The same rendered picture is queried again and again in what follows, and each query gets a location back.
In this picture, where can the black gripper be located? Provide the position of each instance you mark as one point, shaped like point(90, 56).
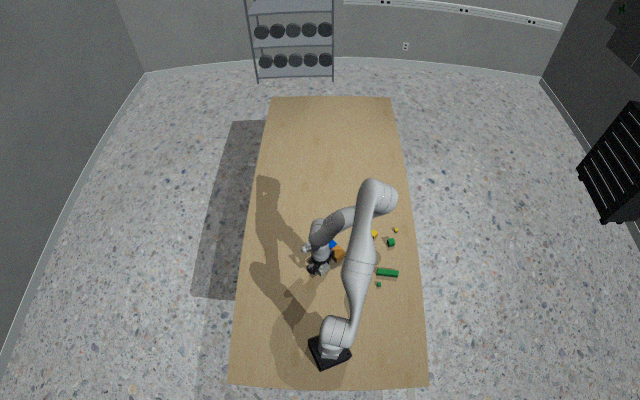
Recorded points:
point(310, 268)

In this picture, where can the brown wood-grain cube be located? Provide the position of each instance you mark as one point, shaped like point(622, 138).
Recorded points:
point(339, 253)

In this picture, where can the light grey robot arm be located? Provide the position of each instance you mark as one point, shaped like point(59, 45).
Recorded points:
point(359, 261)

